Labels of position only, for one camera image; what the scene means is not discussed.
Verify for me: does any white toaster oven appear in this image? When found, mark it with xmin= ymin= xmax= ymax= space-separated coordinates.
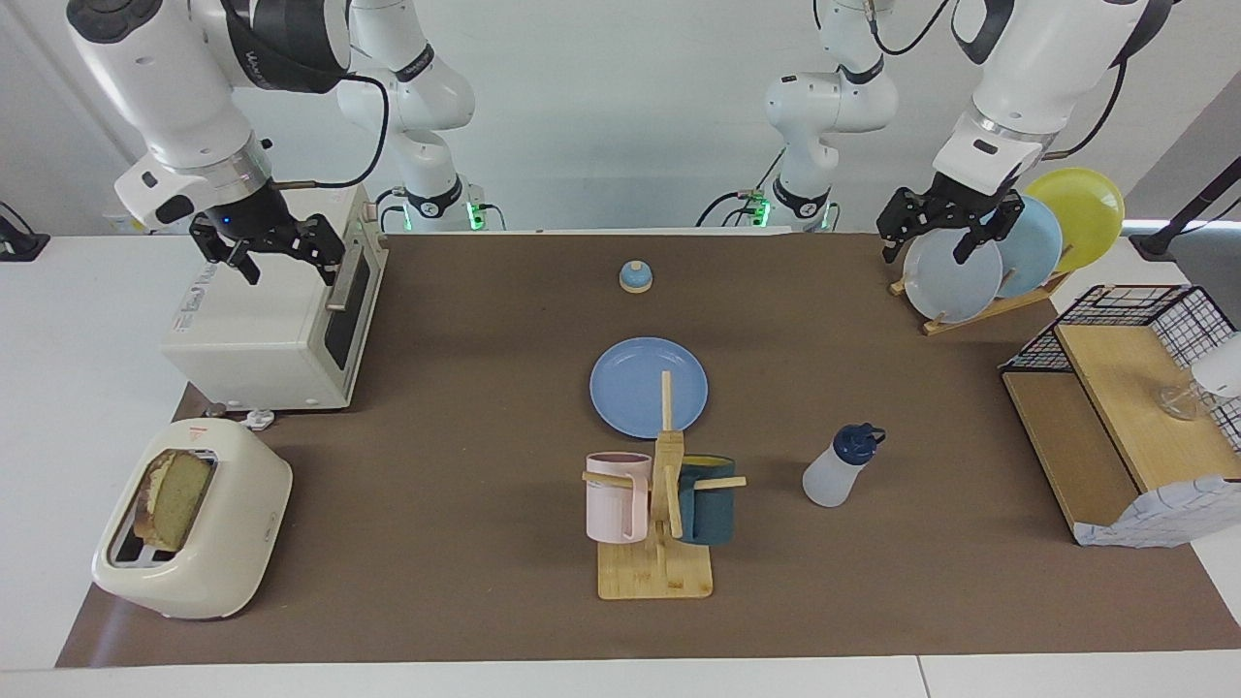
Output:
xmin=160 ymin=182 xmax=389 ymax=411

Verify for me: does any pale grey plate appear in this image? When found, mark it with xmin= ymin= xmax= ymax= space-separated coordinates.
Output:
xmin=903 ymin=231 xmax=1004 ymax=324

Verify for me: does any black wire basket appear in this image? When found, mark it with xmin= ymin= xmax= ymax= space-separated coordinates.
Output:
xmin=1001 ymin=284 xmax=1241 ymax=452

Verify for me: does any pink mug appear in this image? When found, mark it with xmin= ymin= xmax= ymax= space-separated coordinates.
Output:
xmin=585 ymin=452 xmax=653 ymax=544

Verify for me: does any cream two-slot toaster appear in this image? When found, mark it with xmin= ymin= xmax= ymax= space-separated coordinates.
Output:
xmin=92 ymin=419 xmax=294 ymax=621

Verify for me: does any white checked cloth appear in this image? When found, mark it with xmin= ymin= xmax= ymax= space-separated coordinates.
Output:
xmin=1074 ymin=475 xmax=1241 ymax=549

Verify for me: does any translucent bottle navy cap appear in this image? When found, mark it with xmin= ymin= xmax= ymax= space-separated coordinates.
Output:
xmin=802 ymin=423 xmax=887 ymax=508

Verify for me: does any brown table mat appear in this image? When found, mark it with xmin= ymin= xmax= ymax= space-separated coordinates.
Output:
xmin=56 ymin=233 xmax=1241 ymax=668

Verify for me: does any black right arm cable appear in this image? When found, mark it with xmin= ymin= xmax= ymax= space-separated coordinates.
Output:
xmin=271 ymin=71 xmax=392 ymax=190

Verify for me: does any wooden plate rack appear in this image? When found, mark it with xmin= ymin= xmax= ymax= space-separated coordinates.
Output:
xmin=890 ymin=244 xmax=1075 ymax=336

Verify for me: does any wooden shelf unit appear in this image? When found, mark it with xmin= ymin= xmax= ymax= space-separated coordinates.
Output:
xmin=1001 ymin=323 xmax=1241 ymax=546

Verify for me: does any blue round plate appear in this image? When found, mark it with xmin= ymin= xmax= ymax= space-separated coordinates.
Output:
xmin=589 ymin=336 xmax=710 ymax=439

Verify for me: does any slice of toast bread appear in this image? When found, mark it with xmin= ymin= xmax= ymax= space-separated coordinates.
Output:
xmin=134 ymin=449 xmax=216 ymax=554

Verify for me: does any black camera stand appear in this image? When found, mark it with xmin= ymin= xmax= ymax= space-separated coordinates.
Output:
xmin=1130 ymin=155 xmax=1241 ymax=263

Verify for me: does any white rounded object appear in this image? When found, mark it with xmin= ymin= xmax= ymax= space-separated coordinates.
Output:
xmin=1191 ymin=333 xmax=1241 ymax=399

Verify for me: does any clear drinking glass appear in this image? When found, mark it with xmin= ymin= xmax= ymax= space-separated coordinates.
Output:
xmin=1159 ymin=381 xmax=1208 ymax=421

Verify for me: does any teal mug yellow inside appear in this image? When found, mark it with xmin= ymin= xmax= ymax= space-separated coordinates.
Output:
xmin=676 ymin=455 xmax=738 ymax=546

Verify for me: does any wooden mug tree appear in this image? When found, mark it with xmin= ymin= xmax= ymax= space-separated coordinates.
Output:
xmin=582 ymin=370 xmax=748 ymax=600

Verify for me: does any light blue plate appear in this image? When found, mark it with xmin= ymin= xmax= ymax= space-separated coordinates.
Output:
xmin=989 ymin=196 xmax=1065 ymax=299

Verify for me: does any white toaster power cord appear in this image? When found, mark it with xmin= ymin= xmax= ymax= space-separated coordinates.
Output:
xmin=199 ymin=402 xmax=278 ymax=431

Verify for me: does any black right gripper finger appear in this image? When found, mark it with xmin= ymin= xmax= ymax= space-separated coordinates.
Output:
xmin=189 ymin=213 xmax=263 ymax=286
xmin=289 ymin=213 xmax=347 ymax=288

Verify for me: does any black base cable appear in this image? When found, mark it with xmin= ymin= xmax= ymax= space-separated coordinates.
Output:
xmin=696 ymin=150 xmax=786 ymax=230
xmin=373 ymin=184 xmax=505 ymax=234

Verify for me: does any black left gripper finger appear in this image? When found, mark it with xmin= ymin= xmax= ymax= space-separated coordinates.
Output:
xmin=954 ymin=197 xmax=1026 ymax=266
xmin=876 ymin=187 xmax=936 ymax=265

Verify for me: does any black clamp mount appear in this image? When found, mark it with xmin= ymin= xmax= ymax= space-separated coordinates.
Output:
xmin=0 ymin=201 xmax=51 ymax=263

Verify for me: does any yellow plate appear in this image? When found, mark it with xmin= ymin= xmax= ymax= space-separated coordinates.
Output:
xmin=1025 ymin=167 xmax=1126 ymax=274

